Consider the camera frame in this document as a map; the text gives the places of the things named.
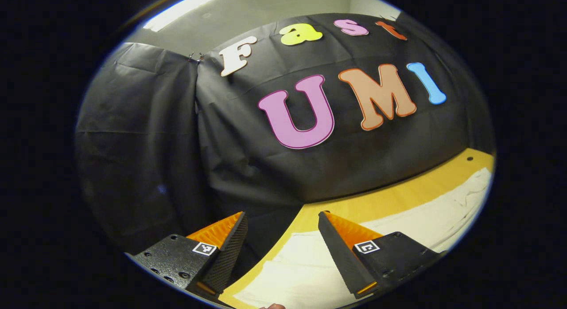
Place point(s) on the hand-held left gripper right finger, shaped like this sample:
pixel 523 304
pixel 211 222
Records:
pixel 341 258

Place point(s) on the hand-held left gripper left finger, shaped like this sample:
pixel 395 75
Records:
pixel 228 258

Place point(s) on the white jeans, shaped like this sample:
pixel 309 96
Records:
pixel 301 273

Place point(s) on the black backdrop cloth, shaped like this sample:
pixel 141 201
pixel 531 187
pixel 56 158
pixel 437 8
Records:
pixel 221 158

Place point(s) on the small metal binder clip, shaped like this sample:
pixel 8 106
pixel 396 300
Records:
pixel 200 57
pixel 192 57

